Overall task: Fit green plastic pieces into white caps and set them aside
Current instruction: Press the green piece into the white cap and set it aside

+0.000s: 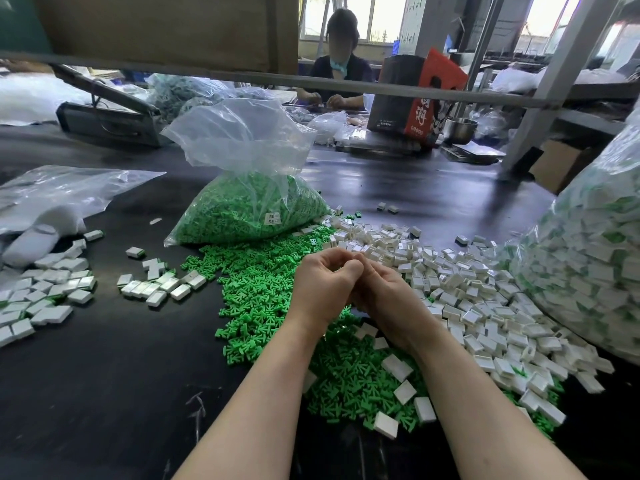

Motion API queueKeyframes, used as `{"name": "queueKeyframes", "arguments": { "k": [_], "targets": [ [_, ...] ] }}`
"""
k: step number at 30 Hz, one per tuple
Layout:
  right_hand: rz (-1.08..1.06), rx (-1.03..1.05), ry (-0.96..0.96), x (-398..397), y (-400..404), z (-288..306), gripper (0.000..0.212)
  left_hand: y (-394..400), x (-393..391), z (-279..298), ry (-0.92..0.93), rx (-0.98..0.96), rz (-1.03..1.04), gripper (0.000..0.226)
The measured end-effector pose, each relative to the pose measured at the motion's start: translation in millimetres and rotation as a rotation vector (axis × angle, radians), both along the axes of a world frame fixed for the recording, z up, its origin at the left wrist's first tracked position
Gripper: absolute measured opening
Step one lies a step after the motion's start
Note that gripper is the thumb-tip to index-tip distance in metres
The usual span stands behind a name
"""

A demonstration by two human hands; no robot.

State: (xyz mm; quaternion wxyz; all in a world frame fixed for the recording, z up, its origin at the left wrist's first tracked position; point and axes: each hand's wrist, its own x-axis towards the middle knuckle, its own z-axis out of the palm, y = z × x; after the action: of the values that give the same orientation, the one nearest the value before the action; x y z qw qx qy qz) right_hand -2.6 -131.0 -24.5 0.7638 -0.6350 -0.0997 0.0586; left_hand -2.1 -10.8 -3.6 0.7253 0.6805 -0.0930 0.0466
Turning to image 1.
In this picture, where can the brown board panel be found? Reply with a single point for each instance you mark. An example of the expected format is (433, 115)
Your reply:
(152, 30)

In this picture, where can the empty clear plastic bag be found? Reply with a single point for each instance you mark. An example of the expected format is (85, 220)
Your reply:
(65, 190)

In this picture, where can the person's right forearm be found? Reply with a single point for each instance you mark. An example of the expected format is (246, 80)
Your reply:
(505, 429)

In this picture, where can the black and red box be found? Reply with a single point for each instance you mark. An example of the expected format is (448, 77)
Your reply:
(410, 100)

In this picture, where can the cardboard box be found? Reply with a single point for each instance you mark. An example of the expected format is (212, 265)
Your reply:
(563, 167)

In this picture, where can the pile of green parts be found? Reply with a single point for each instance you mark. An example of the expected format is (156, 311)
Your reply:
(242, 277)

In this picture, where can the pile of assembled white pieces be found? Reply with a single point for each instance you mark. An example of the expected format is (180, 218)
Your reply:
(48, 293)

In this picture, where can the metal bowl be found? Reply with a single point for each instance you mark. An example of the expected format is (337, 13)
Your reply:
(461, 130)

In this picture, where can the white plastic sheet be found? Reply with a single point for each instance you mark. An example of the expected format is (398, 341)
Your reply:
(40, 98)

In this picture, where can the person's left hand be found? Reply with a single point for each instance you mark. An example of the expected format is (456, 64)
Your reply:
(322, 290)

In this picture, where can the clear bag of pale parts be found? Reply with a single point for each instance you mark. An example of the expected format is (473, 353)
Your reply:
(198, 95)

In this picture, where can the pile of white plastic caps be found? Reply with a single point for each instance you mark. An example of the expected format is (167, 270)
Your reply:
(508, 300)

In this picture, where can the white paper sheets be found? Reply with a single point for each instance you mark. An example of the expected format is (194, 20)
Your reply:
(475, 151)

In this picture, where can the person's right hand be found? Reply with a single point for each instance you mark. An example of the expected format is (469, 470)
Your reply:
(400, 307)

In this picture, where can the bag of green clips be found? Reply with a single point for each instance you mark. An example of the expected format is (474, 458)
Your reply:
(255, 205)

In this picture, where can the crumpled white plastic bag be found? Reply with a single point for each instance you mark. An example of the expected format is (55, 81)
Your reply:
(330, 125)

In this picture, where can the grey metal shelf frame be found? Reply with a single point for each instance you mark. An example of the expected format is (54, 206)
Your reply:
(200, 75)

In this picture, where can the white bags on shelf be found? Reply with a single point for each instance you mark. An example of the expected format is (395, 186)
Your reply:
(555, 80)

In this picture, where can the black table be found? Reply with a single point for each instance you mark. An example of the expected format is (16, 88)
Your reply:
(100, 405)

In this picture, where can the person's left forearm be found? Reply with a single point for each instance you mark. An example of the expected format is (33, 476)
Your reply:
(250, 427)

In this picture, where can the large bag of white caps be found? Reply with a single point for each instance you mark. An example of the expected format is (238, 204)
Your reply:
(610, 250)

